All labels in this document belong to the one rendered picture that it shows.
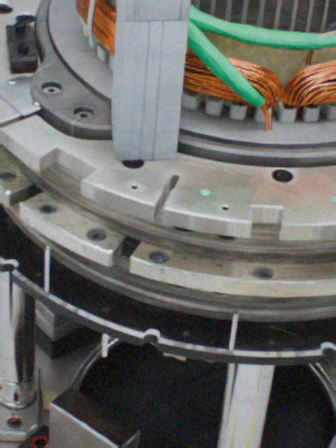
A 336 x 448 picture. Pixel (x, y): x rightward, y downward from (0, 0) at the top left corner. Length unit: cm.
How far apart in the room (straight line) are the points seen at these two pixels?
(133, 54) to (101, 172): 6
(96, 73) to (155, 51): 8
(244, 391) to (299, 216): 13
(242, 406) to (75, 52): 20
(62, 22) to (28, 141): 10
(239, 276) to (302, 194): 5
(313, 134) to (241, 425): 17
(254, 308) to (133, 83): 13
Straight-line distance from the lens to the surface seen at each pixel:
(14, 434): 87
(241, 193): 60
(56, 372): 92
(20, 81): 66
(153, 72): 58
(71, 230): 63
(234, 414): 70
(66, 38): 68
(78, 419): 79
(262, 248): 61
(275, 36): 61
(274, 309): 64
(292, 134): 63
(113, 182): 60
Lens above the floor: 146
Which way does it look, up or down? 39 degrees down
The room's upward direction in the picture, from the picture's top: 5 degrees clockwise
